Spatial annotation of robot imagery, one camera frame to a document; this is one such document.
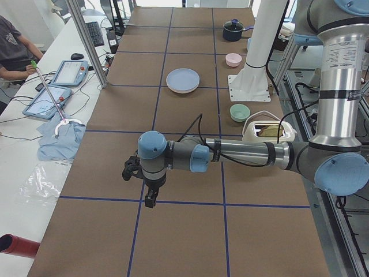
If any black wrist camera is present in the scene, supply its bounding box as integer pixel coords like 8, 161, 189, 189
122, 156, 143, 181

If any far teach pendant tablet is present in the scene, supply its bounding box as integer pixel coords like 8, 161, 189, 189
51, 60, 89, 87

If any pink plate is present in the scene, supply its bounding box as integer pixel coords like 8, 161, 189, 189
168, 86, 197, 94

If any seated person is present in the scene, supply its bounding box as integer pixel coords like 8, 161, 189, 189
1, 16, 43, 84

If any grabber stick with green tip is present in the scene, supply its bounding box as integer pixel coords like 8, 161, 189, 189
31, 61, 84, 137

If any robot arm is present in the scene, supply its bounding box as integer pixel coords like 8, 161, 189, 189
135, 1, 368, 208

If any red cylinder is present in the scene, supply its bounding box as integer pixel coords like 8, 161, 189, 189
1, 234, 40, 259

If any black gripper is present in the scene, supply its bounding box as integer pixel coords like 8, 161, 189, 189
145, 177, 166, 208

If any clear plastic bag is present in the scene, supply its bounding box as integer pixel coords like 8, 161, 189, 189
16, 161, 71, 209

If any light blue cup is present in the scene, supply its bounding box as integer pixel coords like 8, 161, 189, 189
247, 38, 252, 52

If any teach pendant tablet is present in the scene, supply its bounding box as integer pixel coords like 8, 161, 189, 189
22, 85, 72, 119
51, 60, 89, 87

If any light blue cloth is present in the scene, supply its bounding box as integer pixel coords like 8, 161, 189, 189
37, 114, 86, 161

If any dark blue pot with lid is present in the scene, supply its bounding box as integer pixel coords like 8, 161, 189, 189
223, 18, 254, 42

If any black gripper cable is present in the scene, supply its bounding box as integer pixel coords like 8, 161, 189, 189
178, 113, 289, 167

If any cream toaster with bread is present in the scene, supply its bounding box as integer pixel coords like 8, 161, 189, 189
242, 110, 297, 143

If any green bowl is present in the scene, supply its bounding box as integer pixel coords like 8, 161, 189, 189
229, 103, 251, 122

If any pink bowl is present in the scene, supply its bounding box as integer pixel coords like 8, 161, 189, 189
225, 53, 242, 68

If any near teach pendant tablet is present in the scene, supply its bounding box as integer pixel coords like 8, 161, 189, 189
22, 85, 72, 119

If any aluminium frame post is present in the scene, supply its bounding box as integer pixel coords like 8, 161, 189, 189
66, 0, 107, 88

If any blue plate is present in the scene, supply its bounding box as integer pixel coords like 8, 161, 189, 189
166, 68, 200, 90

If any black computer mouse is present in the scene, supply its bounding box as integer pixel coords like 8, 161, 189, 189
70, 53, 84, 60

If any black keyboard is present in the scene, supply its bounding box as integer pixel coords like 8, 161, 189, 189
85, 21, 104, 47

